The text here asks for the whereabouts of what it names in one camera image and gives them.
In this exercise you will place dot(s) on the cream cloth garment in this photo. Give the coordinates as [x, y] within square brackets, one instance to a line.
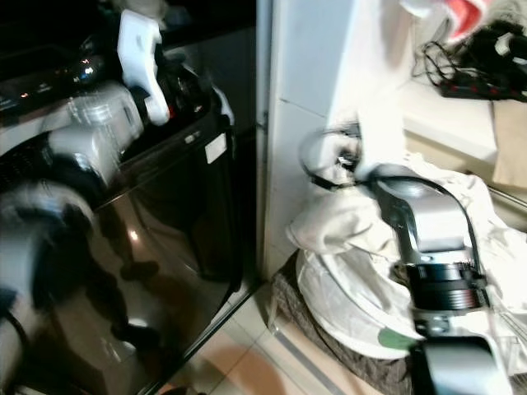
[354, 263]

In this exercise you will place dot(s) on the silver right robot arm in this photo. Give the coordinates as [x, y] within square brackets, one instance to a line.
[428, 230]

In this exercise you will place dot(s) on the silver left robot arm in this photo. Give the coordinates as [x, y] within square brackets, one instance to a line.
[49, 230]

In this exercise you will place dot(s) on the black top-load washing machine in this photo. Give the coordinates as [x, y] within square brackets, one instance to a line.
[181, 222]

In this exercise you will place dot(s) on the grey white garment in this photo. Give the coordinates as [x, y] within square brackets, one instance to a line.
[144, 6]

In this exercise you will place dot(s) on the black power strip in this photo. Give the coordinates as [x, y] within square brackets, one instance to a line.
[482, 86]

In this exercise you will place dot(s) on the beige cardboard sheet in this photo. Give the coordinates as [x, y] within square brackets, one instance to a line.
[512, 144]

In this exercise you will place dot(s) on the red and white object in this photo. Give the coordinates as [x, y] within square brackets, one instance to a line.
[465, 16]

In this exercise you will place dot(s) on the brown laundry basket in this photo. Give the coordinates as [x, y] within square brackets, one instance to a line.
[305, 321]

